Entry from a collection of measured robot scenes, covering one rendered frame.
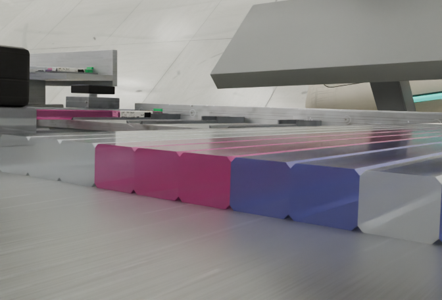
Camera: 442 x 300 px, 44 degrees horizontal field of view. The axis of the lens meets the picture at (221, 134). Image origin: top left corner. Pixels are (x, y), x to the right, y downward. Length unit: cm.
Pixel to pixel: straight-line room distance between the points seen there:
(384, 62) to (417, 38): 7
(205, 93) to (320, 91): 79
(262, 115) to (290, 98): 123
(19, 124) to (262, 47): 85
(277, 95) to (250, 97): 11
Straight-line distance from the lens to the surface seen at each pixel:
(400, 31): 99
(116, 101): 82
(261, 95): 200
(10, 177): 16
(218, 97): 210
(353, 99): 141
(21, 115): 27
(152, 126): 56
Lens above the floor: 115
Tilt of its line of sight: 37 degrees down
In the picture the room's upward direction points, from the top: 29 degrees counter-clockwise
